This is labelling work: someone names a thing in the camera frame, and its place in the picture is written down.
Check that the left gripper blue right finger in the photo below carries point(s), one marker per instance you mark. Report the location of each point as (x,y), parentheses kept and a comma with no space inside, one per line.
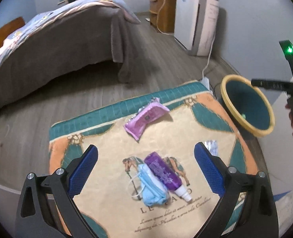
(246,206)

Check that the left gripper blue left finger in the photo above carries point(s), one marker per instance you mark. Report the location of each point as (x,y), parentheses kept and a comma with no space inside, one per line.
(34,217)

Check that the purple spray bottle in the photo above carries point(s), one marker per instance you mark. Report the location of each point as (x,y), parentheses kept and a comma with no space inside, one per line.
(170,172)

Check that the blue face mask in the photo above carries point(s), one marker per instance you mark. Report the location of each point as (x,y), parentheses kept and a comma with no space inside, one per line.
(147,187)

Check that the pink plastic wrapper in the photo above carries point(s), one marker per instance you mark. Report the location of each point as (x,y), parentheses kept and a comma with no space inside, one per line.
(146,114)

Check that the teal bin with yellow rim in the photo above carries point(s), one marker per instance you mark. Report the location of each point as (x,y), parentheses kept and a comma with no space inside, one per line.
(239,97)

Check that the white power strip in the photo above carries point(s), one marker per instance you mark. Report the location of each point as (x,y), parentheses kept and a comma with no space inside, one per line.
(205,81)

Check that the horse print quilted cushion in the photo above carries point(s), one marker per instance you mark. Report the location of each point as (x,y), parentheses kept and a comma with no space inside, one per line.
(105,202)

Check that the white air purifier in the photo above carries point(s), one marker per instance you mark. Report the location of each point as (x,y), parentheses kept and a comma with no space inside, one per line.
(195,25)

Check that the wooden nightstand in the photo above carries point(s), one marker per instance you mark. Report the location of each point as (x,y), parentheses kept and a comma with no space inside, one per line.
(162,15)

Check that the bed with brown cover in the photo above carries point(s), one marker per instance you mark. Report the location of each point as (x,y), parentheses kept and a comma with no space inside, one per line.
(86,37)

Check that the light blue floral quilt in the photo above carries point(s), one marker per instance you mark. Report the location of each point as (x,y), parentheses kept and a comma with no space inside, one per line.
(15,39)

